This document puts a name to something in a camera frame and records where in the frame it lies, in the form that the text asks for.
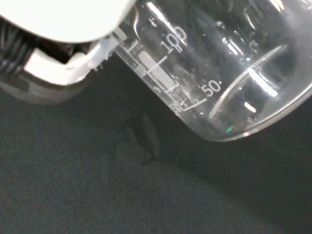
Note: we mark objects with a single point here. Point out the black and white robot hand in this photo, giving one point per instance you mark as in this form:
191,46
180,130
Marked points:
61,19

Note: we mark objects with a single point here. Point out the black bench cloth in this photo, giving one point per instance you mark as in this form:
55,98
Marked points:
122,182

